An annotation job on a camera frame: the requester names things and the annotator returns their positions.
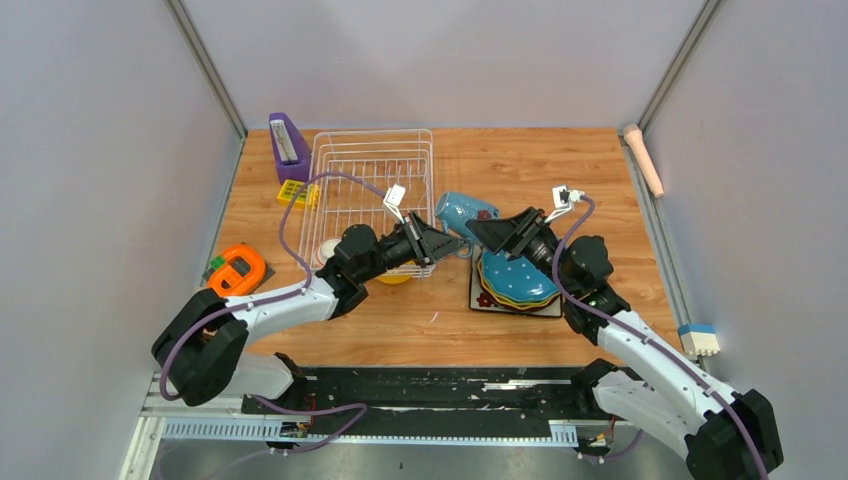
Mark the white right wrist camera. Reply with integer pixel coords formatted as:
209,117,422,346
545,185,585,224

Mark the white orange patterned bowl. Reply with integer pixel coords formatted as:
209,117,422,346
312,238,341,270

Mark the yellow green toy block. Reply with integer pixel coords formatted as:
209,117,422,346
276,179,320,209

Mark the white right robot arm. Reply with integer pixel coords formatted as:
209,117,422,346
466,207,785,479

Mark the green polka dot plate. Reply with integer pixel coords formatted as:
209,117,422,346
477,273,558,311

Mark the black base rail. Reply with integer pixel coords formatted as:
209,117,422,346
142,364,743,448

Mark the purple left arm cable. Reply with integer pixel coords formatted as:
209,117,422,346
157,172,399,456

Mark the blue polka dot plate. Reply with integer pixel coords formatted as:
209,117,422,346
477,250,559,302

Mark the beige cylinder handle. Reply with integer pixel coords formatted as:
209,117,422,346
622,124,665,198

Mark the white blue toy block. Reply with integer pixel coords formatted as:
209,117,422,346
677,323,721,358

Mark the yellow polka dot plate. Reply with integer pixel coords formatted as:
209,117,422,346
477,276,559,313

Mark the purple metronome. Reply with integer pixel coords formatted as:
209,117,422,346
268,112,312,184

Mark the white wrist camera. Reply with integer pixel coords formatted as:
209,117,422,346
545,185,585,224
382,184,406,224

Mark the square floral plate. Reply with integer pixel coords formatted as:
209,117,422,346
468,249,562,318

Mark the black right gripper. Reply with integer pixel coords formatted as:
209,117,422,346
465,207,576,296

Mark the teal floral mug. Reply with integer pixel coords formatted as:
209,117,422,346
434,191,500,259

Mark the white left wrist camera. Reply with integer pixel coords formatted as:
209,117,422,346
382,184,406,224

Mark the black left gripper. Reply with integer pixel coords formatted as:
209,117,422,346
357,210,468,283

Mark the yellow ribbed bowl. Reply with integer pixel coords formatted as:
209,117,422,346
376,262,418,285

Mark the white wire dish rack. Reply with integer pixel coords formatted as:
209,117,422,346
299,128,436,270

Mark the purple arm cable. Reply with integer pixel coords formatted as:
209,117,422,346
157,172,399,456
551,192,770,480

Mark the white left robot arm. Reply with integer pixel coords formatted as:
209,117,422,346
151,213,470,413

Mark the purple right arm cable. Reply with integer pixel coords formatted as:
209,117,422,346
551,192,770,480

